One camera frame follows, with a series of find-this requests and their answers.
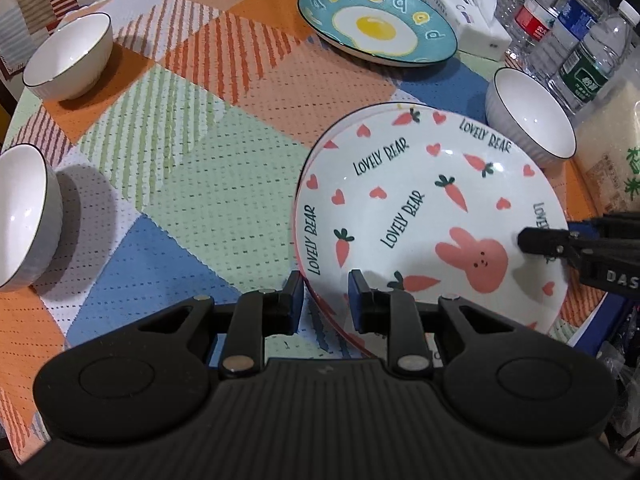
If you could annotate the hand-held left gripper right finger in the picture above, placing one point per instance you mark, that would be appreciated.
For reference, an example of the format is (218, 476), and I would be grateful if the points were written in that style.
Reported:
(356, 296)

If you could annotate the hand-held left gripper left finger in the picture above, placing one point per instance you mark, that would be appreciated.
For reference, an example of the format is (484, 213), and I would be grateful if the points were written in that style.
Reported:
(295, 302)

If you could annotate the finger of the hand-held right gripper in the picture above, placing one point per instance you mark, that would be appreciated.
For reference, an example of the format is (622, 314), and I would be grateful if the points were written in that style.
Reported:
(537, 242)
(615, 225)

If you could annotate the white bunny carrot plate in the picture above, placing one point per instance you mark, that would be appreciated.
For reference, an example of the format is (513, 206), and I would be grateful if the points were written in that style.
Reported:
(425, 210)
(340, 338)

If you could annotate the white black-rimmed bowl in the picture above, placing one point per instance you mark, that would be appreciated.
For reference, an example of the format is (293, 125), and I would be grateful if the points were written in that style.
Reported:
(25, 210)
(530, 110)
(70, 55)

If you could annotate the teal fried egg plate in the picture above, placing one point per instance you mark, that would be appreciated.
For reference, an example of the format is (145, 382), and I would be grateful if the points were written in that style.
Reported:
(380, 25)

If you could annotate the blue folder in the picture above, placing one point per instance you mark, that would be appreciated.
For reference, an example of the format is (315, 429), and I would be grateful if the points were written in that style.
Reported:
(607, 320)

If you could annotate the clear rice bag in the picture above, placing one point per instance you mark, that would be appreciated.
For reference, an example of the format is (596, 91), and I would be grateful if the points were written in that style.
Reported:
(610, 160)

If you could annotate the clear plastic bag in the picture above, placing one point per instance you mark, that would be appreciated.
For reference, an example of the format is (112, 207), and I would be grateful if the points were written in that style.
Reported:
(622, 375)

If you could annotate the green label water bottle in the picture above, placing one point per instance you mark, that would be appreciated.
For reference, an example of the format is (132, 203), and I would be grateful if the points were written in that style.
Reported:
(585, 77)

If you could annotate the checked colourful tablecloth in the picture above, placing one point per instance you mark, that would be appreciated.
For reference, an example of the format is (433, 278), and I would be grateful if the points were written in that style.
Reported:
(200, 135)

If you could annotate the blue label water bottle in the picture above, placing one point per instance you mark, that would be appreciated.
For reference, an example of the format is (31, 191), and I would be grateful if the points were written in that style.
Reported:
(575, 15)

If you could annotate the red label water bottle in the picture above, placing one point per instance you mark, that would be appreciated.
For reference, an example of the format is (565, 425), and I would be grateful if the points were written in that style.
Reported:
(537, 20)

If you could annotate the white tissue pack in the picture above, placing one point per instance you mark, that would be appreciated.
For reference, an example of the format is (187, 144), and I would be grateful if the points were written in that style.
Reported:
(465, 15)

